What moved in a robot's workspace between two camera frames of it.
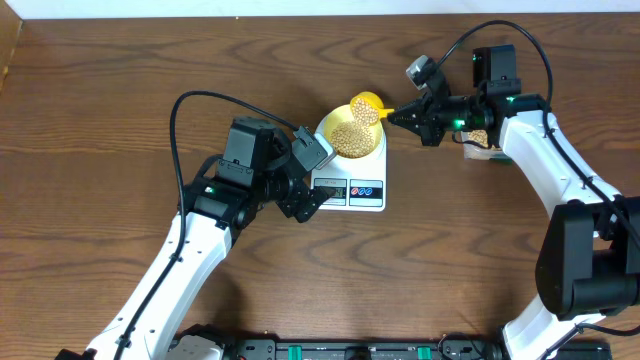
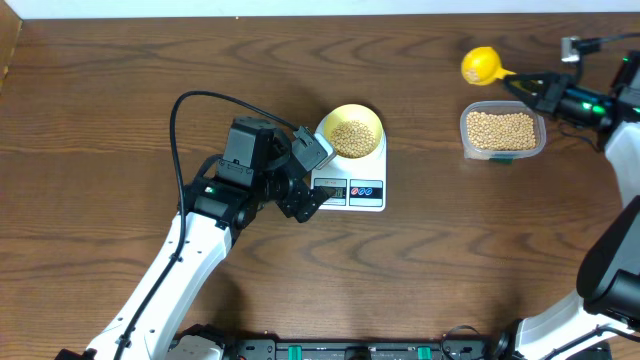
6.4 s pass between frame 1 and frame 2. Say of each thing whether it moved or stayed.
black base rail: stayed
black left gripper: stayed
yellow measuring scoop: moved
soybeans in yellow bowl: stayed
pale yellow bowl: stayed
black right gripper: moved
